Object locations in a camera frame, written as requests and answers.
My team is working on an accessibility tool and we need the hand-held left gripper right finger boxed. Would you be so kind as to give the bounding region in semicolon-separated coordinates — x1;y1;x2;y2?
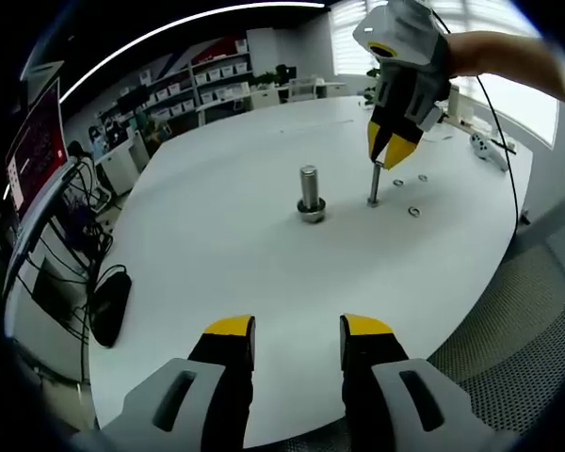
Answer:
339;314;519;452

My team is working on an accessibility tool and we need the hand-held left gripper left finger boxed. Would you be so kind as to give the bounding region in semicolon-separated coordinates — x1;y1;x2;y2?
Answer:
73;315;256;452

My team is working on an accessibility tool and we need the thin threaded stud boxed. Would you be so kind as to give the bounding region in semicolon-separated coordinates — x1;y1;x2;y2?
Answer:
366;161;384;209

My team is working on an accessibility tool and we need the thick threaded stud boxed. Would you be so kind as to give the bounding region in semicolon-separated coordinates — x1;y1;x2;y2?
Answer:
298;164;327;226

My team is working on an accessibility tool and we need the white game controller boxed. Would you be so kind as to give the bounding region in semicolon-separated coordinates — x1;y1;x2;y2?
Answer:
470;132;510;172

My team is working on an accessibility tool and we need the white chair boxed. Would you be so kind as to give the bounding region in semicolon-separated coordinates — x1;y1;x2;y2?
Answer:
288;76;319;103

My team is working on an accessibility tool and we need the white background desk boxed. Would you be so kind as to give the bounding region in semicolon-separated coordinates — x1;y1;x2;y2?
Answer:
196;81;348;124

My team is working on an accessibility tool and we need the black computer mouse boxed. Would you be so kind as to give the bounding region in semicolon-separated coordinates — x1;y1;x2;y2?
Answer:
90;269;134;349

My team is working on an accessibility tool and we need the grey mesh chair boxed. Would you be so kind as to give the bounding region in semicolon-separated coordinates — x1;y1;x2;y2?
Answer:
427;187;565;439

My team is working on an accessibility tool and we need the shelf unit with white bins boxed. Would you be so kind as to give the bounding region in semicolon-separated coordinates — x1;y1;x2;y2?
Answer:
97;37;256;138

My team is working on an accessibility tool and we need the ceiling light strip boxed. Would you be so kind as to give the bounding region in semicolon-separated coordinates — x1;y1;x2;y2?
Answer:
57;1;327;105

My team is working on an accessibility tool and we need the white cabinet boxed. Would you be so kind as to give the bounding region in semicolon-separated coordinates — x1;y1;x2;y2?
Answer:
95;135;151;198

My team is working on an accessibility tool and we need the grey monitor stand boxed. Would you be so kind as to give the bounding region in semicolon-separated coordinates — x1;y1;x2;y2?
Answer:
1;158;77;293

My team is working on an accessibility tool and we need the computer monitor with red screen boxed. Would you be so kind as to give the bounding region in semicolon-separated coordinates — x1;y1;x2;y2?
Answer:
4;77;71;223

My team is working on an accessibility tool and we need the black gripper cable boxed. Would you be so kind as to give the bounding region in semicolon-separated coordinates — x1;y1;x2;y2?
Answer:
429;6;522;231

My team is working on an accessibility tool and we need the tangle of black cables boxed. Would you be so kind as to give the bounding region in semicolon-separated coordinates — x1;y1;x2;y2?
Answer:
27;157;129;380

